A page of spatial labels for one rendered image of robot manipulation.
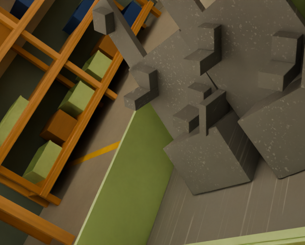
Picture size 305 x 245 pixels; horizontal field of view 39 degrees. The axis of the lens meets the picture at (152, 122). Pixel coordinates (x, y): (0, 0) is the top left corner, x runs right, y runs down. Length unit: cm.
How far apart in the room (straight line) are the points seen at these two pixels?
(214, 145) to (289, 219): 15
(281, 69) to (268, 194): 16
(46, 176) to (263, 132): 439
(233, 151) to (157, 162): 25
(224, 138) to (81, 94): 466
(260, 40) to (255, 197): 20
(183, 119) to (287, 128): 16
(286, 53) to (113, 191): 38
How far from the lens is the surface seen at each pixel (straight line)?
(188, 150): 64
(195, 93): 62
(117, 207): 74
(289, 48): 52
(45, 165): 487
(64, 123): 506
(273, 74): 50
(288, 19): 53
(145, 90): 69
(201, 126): 59
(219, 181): 64
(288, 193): 54
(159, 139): 82
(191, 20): 59
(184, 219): 69
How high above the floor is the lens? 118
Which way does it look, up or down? 19 degrees down
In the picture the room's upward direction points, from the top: 55 degrees counter-clockwise
